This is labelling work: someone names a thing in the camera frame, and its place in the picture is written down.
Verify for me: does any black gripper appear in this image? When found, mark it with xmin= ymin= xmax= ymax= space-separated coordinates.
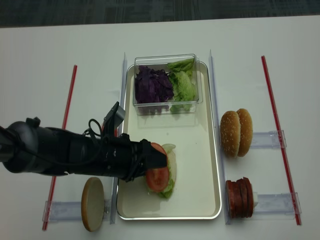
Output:
xmin=101 ymin=133 xmax=168 ymax=182

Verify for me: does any lettuce leaf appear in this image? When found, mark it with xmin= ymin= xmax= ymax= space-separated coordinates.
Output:
xmin=146 ymin=143 xmax=177 ymax=200

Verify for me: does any red tomato slice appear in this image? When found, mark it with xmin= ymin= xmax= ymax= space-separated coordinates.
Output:
xmin=145 ymin=142 xmax=170 ymax=193

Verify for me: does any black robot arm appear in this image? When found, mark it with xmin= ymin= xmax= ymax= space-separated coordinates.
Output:
xmin=0 ymin=117 xmax=168 ymax=182

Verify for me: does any outer tomato end slice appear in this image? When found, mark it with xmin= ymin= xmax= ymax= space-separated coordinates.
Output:
xmin=101 ymin=122 xmax=118 ymax=137

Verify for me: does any green lettuce in container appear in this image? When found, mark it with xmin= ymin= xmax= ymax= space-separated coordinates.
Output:
xmin=167 ymin=58 xmax=197 ymax=102

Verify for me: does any stack of meat slices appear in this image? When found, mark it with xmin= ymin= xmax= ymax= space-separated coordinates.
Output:
xmin=225 ymin=177 xmax=254 ymax=219

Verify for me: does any white block behind meat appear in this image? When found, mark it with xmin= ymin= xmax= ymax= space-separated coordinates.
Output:
xmin=252 ymin=192 xmax=259 ymax=208

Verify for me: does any white rectangular serving tray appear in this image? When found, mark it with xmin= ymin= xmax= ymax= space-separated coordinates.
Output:
xmin=116 ymin=63 xmax=222 ymax=220

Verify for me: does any standing bun half left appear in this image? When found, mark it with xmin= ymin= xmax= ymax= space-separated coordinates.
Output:
xmin=81 ymin=177 xmax=105 ymax=232

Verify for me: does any shredded purple cabbage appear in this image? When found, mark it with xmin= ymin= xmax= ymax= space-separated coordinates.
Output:
xmin=134 ymin=65 xmax=174 ymax=104

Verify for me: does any clear plastic salad container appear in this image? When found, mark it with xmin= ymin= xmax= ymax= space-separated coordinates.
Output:
xmin=132 ymin=53 xmax=203 ymax=115

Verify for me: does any sesame bun top front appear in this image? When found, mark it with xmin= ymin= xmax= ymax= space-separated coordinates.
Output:
xmin=220 ymin=111 xmax=241 ymax=158

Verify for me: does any sesame bun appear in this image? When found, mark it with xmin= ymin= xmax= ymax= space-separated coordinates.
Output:
xmin=236 ymin=108 xmax=253 ymax=157
xmin=220 ymin=111 xmax=241 ymax=158

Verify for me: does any sesame bun top rear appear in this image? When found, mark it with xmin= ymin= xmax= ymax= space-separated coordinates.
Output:
xmin=236 ymin=108 xmax=253 ymax=157

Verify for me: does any left red strip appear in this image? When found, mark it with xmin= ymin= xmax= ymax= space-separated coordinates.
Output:
xmin=42 ymin=65 xmax=78 ymax=232

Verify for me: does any red strip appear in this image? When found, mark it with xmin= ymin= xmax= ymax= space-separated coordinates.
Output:
xmin=261 ymin=55 xmax=302 ymax=226
xmin=42 ymin=65 xmax=78 ymax=232

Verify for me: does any clear left bun holder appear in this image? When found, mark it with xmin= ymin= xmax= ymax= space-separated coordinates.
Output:
xmin=42 ymin=199 xmax=115 ymax=224

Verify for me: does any clear sesame bun holder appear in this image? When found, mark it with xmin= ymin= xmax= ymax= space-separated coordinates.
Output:
xmin=250 ymin=130 xmax=287 ymax=149

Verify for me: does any right red strip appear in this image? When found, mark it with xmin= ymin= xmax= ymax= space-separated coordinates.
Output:
xmin=261 ymin=55 xmax=302 ymax=226

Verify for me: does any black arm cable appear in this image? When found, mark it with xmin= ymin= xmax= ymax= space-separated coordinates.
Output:
xmin=9 ymin=118 xmax=148 ymax=183

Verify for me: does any right clear tray rail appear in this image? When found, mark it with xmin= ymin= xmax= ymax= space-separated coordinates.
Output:
xmin=208 ymin=49 xmax=231 ymax=225

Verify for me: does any clear meat holder rail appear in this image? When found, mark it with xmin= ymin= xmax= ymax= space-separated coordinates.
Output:
xmin=251 ymin=192 xmax=302 ymax=220

